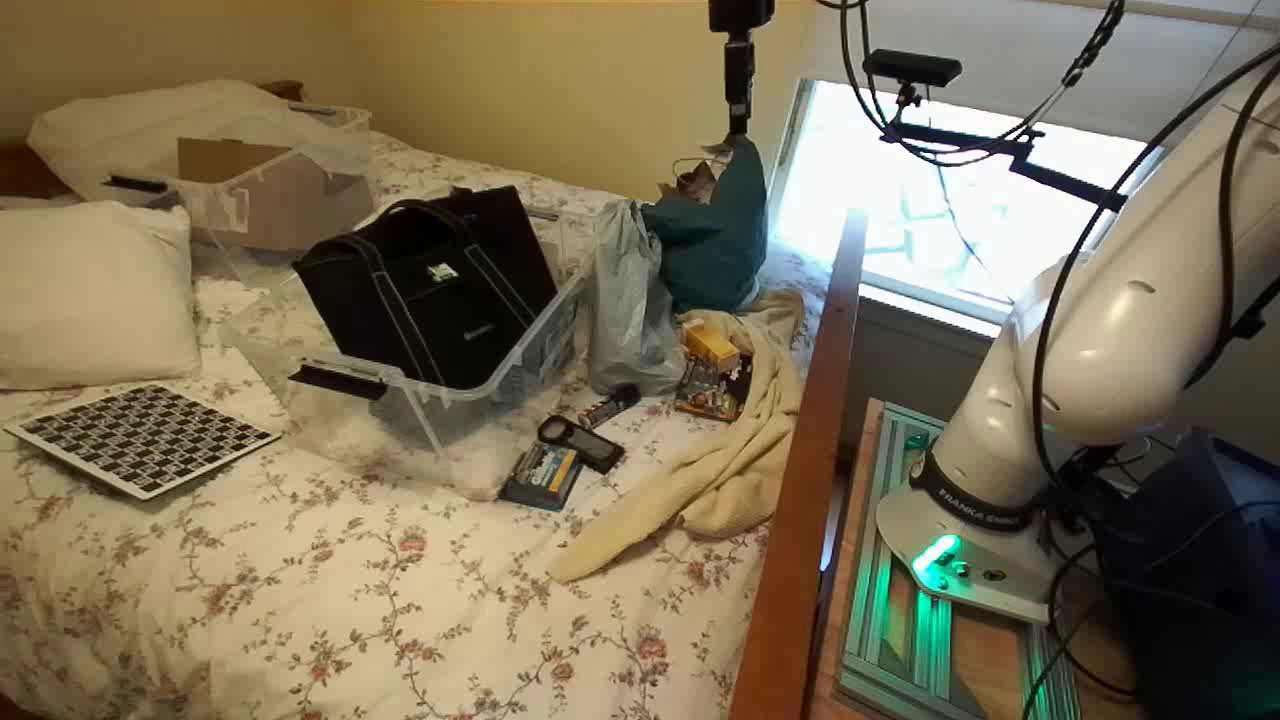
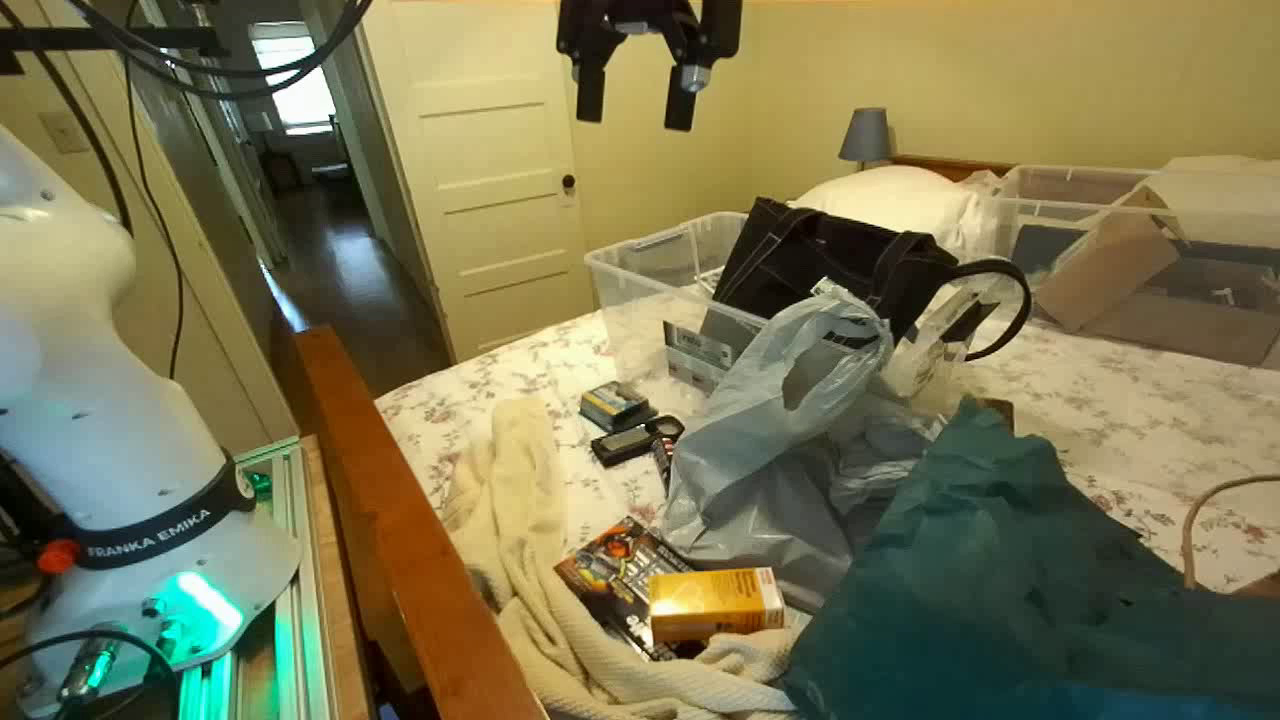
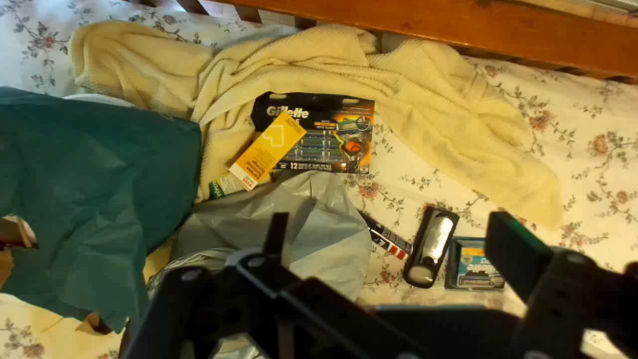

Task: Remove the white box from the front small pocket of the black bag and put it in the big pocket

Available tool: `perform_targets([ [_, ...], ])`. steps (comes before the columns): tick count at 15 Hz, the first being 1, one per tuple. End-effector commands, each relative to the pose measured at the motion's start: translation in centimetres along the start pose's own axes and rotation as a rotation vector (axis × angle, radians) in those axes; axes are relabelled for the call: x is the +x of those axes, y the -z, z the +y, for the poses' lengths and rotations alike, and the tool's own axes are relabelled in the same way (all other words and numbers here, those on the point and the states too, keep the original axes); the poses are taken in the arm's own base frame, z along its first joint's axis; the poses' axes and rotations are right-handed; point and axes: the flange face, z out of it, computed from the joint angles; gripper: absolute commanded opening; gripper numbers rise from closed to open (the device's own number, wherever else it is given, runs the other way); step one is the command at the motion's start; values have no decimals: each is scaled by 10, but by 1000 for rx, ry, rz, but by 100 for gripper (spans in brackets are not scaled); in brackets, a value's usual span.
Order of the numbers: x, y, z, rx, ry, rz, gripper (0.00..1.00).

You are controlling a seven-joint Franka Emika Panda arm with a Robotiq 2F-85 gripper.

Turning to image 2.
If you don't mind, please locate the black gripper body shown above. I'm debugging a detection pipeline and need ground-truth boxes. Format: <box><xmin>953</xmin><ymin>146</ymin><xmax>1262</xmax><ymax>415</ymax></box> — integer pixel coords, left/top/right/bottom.
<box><xmin>555</xmin><ymin>0</ymin><xmax>743</xmax><ymax>70</ymax></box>

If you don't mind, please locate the black fabric bag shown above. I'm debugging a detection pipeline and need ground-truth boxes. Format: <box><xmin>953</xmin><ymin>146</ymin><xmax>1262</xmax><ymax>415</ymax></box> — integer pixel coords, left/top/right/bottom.
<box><xmin>710</xmin><ymin>197</ymin><xmax>1034</xmax><ymax>366</ymax></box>

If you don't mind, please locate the gray plastic shopping bag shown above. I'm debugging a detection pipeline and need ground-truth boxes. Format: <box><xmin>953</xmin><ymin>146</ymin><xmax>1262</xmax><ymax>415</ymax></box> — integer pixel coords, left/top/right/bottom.
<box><xmin>659</xmin><ymin>275</ymin><xmax>937</xmax><ymax>605</ymax></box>

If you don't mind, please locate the brown cardboard box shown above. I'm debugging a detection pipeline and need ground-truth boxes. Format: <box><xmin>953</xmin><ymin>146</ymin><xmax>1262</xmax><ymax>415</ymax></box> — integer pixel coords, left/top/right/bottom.
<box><xmin>1033</xmin><ymin>213</ymin><xmax>1182</xmax><ymax>335</ymax></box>

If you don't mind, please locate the yellow cardboard box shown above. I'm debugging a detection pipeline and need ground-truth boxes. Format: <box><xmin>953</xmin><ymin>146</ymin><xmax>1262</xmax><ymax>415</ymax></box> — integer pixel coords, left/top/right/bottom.
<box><xmin>642</xmin><ymin>564</ymin><xmax>793</xmax><ymax>654</ymax></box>

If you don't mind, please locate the clear bin with cardboard box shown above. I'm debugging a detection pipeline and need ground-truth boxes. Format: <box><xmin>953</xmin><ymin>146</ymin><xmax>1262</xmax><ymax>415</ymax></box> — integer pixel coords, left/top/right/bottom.
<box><xmin>993</xmin><ymin>162</ymin><xmax>1280</xmax><ymax>371</ymax></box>

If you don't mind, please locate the teal fabric bag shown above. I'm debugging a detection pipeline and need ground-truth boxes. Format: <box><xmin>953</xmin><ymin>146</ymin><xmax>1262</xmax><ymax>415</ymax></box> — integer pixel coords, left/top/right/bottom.
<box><xmin>774</xmin><ymin>398</ymin><xmax>1280</xmax><ymax>720</ymax></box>

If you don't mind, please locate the white panel door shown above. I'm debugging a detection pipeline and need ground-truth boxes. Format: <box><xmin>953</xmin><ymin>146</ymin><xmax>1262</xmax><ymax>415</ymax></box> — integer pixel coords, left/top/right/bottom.
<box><xmin>357</xmin><ymin>0</ymin><xmax>594</xmax><ymax>360</ymax></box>

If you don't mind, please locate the gray lamp shade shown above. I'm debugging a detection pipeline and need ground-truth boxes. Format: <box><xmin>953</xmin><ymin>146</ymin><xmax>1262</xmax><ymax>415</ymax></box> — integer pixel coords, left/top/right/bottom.
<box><xmin>834</xmin><ymin>106</ymin><xmax>895</xmax><ymax>171</ymax></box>

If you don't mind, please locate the clear plastic storage bin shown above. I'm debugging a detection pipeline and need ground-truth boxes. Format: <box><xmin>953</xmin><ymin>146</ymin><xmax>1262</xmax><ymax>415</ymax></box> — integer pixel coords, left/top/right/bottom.
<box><xmin>578</xmin><ymin>210</ymin><xmax>983</xmax><ymax>403</ymax></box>

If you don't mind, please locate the white pillow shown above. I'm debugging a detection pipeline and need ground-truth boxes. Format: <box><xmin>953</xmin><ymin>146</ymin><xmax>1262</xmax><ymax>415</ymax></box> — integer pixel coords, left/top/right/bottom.
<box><xmin>793</xmin><ymin>162</ymin><xmax>1004</xmax><ymax>266</ymax></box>

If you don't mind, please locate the wooden headboard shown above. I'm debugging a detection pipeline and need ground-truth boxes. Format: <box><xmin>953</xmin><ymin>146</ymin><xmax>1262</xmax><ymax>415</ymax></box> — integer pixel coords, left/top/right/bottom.
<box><xmin>887</xmin><ymin>151</ymin><xmax>1017</xmax><ymax>183</ymax></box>

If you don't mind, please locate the black magnifier loupe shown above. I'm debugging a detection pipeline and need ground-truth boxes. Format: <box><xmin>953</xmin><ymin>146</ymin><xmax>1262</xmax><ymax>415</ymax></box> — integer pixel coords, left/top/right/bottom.
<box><xmin>642</xmin><ymin>412</ymin><xmax>688</xmax><ymax>491</ymax></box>

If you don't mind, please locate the small black device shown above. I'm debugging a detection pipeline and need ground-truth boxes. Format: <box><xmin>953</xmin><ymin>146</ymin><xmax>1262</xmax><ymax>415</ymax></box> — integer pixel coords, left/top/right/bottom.
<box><xmin>586</xmin><ymin>421</ymin><xmax>655</xmax><ymax>468</ymax></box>

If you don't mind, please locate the cream towel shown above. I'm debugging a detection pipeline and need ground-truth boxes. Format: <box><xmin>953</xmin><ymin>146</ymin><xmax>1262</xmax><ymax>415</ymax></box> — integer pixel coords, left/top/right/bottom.
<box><xmin>445</xmin><ymin>398</ymin><xmax>802</xmax><ymax>720</ymax></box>

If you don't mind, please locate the wooden bed footboard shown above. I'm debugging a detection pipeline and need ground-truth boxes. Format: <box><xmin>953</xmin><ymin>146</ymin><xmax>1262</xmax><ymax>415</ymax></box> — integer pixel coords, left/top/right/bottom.
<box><xmin>273</xmin><ymin>321</ymin><xmax>542</xmax><ymax>720</ymax></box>

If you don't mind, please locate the floral white bedspread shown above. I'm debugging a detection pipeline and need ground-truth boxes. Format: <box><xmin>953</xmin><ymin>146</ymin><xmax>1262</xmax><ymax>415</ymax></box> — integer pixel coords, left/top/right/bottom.
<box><xmin>376</xmin><ymin>314</ymin><xmax>1280</xmax><ymax>598</ymax></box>

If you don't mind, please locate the white translucent plastic cover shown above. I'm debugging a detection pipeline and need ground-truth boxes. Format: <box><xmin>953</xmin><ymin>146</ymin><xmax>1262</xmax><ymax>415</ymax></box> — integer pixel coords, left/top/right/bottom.
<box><xmin>1142</xmin><ymin>151</ymin><xmax>1280</xmax><ymax>251</ymax></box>

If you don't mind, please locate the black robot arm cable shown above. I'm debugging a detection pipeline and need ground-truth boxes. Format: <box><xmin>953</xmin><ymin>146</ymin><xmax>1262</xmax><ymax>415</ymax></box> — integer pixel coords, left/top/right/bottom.
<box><xmin>64</xmin><ymin>0</ymin><xmax>376</xmax><ymax>385</ymax></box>

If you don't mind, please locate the black camera stand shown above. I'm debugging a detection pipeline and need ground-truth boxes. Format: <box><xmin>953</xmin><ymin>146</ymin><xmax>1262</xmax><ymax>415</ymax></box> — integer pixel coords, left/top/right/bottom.
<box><xmin>0</xmin><ymin>22</ymin><xmax>232</xmax><ymax>77</ymax></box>

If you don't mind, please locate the wall switch plate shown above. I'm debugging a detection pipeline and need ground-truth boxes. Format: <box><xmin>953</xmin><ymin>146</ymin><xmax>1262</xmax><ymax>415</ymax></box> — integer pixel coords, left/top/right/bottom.
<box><xmin>34</xmin><ymin>113</ymin><xmax>90</xmax><ymax>162</ymax></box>

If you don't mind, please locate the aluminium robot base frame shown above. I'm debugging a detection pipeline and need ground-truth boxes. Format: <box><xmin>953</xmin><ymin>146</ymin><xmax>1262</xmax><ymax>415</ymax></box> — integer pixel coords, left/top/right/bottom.
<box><xmin>171</xmin><ymin>435</ymin><xmax>335</xmax><ymax>720</ymax></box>

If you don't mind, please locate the thin cable loop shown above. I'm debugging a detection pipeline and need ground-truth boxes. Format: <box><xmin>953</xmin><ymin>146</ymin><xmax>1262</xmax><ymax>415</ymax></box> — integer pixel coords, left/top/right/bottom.
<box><xmin>1177</xmin><ymin>473</ymin><xmax>1280</xmax><ymax>592</ymax></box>

